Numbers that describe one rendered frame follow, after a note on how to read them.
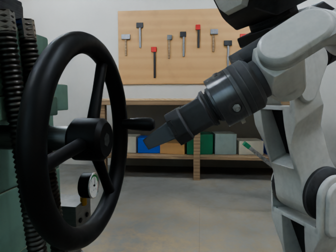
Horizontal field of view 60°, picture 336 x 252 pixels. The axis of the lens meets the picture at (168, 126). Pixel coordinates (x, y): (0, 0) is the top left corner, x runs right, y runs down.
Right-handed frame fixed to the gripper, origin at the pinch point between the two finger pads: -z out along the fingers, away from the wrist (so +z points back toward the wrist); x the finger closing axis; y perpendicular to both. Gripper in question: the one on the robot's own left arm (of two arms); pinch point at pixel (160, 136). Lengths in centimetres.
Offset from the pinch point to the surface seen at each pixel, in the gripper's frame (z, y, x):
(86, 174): -23.3, 0.2, 13.8
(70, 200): -30.9, -3.3, 14.8
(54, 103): -10.8, 13.3, -6.1
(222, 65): 38, 23, 319
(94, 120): -4.0, 6.8, -12.2
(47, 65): -1.3, 12.7, -21.9
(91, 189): -24.1, -3.4, 13.6
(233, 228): -21, -84, 141
